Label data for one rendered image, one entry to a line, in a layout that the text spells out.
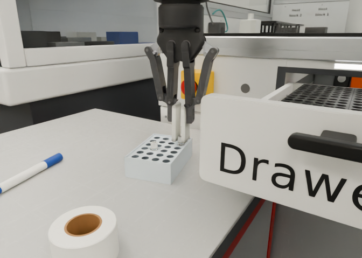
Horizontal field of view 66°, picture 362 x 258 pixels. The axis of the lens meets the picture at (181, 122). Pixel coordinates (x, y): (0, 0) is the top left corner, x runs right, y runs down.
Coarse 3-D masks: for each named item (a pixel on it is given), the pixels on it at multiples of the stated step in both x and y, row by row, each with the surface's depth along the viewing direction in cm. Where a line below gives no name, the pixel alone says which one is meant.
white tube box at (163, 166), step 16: (144, 144) 53; (160, 144) 53; (176, 144) 53; (128, 160) 47; (144, 160) 46; (160, 160) 46; (176, 160) 47; (128, 176) 48; (144, 176) 47; (160, 176) 46; (176, 176) 48
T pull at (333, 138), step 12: (324, 132) 25; (336, 132) 25; (288, 144) 25; (300, 144) 24; (312, 144) 23; (324, 144) 23; (336, 144) 22; (348, 144) 22; (360, 144) 22; (336, 156) 23; (348, 156) 22; (360, 156) 22
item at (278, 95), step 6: (288, 84) 59; (294, 84) 60; (300, 84) 59; (312, 84) 59; (276, 90) 52; (282, 90) 53; (288, 90) 57; (294, 90) 60; (264, 96) 47; (270, 96) 47; (276, 96) 50; (282, 96) 53
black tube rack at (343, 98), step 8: (304, 88) 51; (312, 88) 51; (320, 88) 51; (328, 88) 52; (336, 88) 51; (344, 88) 51; (352, 88) 51; (288, 96) 45; (296, 96) 44; (304, 96) 45; (312, 96) 45; (320, 96) 44; (328, 96) 44; (336, 96) 45; (344, 96) 44; (352, 96) 44; (360, 96) 45; (312, 104) 40; (320, 104) 39; (328, 104) 40; (336, 104) 39; (344, 104) 39; (352, 104) 39; (360, 104) 40
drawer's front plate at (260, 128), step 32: (224, 96) 31; (224, 128) 32; (256, 128) 30; (288, 128) 28; (320, 128) 26; (352, 128) 25; (288, 160) 29; (320, 160) 27; (256, 192) 32; (288, 192) 29; (320, 192) 28; (352, 192) 26; (352, 224) 27
